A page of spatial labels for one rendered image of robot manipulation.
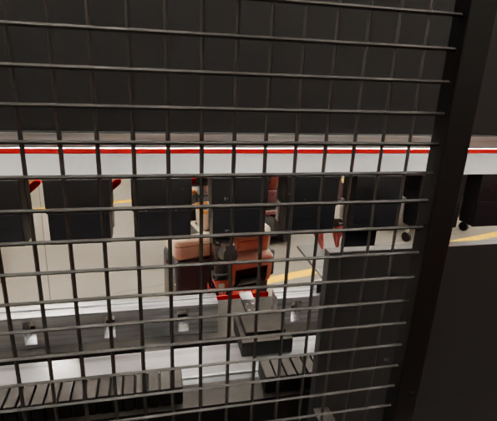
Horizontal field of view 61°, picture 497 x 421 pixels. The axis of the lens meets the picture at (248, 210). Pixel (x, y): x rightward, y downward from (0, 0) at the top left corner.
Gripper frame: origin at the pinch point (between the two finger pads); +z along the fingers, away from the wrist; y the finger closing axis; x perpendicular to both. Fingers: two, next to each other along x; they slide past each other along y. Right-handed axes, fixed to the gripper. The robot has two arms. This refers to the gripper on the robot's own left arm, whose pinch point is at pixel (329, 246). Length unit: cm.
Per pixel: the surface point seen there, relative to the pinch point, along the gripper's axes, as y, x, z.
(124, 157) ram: -65, -37, -21
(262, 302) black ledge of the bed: -25.0, 1.6, 17.2
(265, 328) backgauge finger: -35, -39, 22
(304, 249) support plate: -6.8, 6.8, -0.1
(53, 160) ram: -81, -36, -20
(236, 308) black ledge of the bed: -34.2, -0.3, 18.3
